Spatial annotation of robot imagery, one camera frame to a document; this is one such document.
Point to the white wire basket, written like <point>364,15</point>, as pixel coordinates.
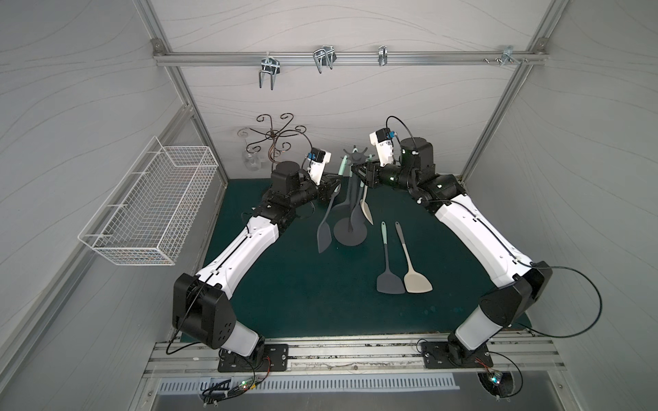
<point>146,218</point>

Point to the grey utensil mint handle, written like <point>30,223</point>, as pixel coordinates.
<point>343,165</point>

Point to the grey slotted turner mint handle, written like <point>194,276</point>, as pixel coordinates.
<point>324,233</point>

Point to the glass on mug tree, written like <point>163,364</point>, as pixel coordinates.
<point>250,156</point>

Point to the beige spatula grey handle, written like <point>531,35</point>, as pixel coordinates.
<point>414,281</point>

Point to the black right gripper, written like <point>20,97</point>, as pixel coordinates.
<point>361,173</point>

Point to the copper spiral mug tree stand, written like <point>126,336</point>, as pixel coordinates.
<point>277,140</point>

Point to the aluminium rail with hooks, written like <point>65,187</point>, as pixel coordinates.
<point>267,66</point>

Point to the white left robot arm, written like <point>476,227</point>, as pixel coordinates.
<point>201,305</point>

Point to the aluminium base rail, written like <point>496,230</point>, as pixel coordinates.
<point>365,354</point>

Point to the grey spatula mint handle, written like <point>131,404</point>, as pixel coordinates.
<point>387,282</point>

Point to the beige spoon mint handle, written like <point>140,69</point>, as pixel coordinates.
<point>365,207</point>

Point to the grey utensil rack stand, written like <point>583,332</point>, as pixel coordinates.
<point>352,231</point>

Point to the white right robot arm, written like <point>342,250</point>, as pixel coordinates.
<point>409,165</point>

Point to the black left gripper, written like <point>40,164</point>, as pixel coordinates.
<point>329,187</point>

